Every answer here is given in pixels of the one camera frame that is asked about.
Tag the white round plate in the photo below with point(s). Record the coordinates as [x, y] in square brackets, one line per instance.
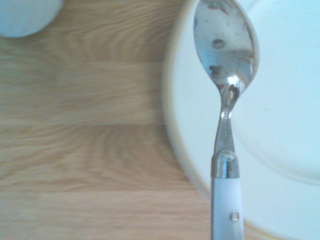
[280, 112]

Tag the white plastic cup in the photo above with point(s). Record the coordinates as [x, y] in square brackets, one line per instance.
[22, 15]

